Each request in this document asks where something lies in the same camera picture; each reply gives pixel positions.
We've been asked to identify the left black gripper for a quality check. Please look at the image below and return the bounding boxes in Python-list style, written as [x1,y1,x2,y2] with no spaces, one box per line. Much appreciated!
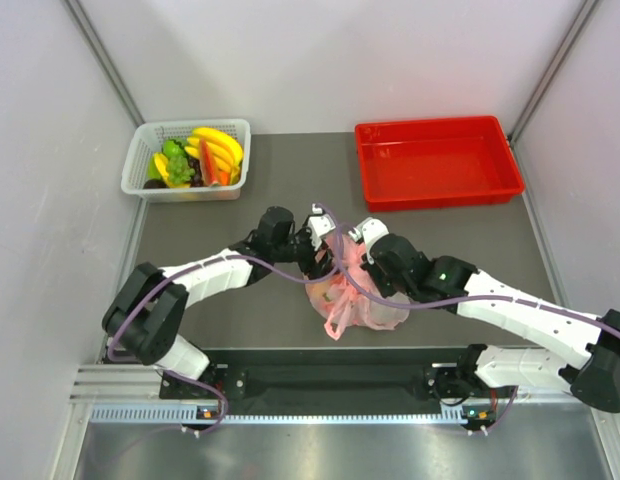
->
[272,226,339,282]

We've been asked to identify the pink plastic bag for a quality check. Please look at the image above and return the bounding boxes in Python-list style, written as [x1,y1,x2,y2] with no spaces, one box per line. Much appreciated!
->
[305,234,409,341]

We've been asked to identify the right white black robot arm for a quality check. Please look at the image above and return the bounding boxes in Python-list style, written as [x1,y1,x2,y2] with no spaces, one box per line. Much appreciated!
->
[362,233,620,413]

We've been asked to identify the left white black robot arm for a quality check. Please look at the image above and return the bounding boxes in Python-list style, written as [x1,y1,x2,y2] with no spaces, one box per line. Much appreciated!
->
[102,206,336,397]

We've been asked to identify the red plastic tray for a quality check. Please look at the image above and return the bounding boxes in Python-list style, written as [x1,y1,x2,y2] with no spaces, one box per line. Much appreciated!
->
[355,116,525,212]

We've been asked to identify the watermelon slice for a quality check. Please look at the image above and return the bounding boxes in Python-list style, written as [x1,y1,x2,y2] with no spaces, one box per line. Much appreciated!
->
[199,140,221,187]

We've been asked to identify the yellow banana bunch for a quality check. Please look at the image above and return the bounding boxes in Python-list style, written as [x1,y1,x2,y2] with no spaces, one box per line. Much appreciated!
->
[184,126,244,185]

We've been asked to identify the dark purple grapes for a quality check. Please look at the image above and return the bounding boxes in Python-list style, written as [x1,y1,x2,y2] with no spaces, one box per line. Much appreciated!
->
[187,156,205,188]

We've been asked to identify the green grape bunch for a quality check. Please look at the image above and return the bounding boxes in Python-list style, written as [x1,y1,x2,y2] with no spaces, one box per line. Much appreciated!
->
[167,156,191,185]

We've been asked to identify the green apple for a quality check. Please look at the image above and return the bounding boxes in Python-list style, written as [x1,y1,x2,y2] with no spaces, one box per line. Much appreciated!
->
[162,139,185,158]

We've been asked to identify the white plastic basket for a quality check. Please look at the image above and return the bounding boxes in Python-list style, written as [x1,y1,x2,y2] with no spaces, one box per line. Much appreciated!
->
[121,119,251,203]

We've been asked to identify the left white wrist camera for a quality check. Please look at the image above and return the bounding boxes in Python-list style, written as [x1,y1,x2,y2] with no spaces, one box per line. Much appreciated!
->
[304,203,336,252]

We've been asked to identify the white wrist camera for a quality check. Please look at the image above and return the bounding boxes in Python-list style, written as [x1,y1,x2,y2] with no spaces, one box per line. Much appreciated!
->
[347,217,389,264]
[304,203,336,252]

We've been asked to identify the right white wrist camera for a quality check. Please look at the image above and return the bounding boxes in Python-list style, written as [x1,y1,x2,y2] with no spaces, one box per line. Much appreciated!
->
[347,217,389,264]

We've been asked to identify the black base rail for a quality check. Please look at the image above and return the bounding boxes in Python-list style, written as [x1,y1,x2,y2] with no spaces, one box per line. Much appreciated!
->
[159,347,496,416]

